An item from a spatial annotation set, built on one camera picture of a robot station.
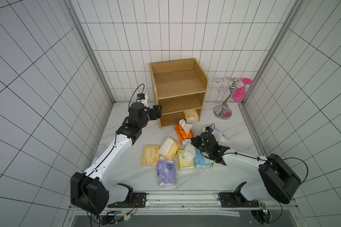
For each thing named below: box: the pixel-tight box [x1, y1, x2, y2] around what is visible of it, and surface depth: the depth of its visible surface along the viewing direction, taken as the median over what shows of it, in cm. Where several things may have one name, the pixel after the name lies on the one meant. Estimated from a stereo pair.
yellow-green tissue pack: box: [177, 144, 197, 168], surface depth 85 cm
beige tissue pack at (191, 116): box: [182, 109, 199, 123], surface depth 105 cm
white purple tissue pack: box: [209, 124, 230, 144], surface depth 87 cm
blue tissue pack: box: [193, 148, 212, 168], surface depth 83 cm
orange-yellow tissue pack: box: [142, 145, 160, 166], surface depth 87 cm
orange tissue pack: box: [175, 119, 195, 145], surface depth 94 cm
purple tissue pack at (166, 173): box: [156, 160, 177, 187], surface depth 79 cm
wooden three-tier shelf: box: [149, 57, 210, 129], surface depth 93 cm
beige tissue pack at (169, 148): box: [158, 137, 181, 161], surface depth 89 cm
